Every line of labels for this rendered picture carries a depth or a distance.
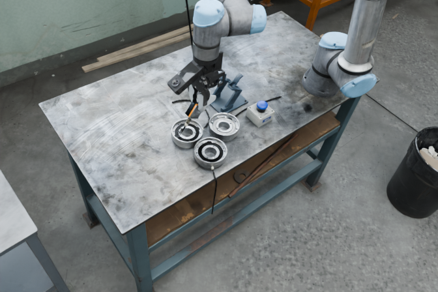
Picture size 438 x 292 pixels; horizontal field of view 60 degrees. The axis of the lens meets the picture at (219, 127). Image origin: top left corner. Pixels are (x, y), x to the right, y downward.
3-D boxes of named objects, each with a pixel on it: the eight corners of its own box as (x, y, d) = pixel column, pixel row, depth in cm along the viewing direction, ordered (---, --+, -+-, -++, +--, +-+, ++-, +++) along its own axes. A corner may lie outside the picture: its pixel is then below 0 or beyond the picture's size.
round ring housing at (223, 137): (229, 148, 128) (231, 140, 125) (202, 134, 131) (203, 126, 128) (243, 128, 134) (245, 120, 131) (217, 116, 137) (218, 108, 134)
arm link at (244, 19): (255, -9, 105) (217, -6, 102) (270, 14, 98) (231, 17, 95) (251, 16, 111) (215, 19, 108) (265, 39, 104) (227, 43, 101)
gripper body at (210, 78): (223, 87, 116) (227, 55, 107) (201, 98, 112) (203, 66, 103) (208, 73, 120) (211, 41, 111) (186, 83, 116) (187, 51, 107)
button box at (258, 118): (258, 128, 135) (261, 118, 131) (245, 115, 139) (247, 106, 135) (274, 118, 139) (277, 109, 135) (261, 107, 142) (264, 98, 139)
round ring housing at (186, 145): (179, 154, 124) (179, 146, 121) (166, 131, 130) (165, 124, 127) (207, 143, 128) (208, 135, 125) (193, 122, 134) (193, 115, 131)
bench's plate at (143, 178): (122, 237, 106) (122, 234, 105) (39, 107, 135) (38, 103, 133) (378, 83, 161) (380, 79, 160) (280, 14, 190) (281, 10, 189)
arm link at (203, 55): (204, 53, 100) (186, 37, 104) (203, 66, 103) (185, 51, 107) (225, 43, 104) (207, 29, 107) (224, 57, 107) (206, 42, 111)
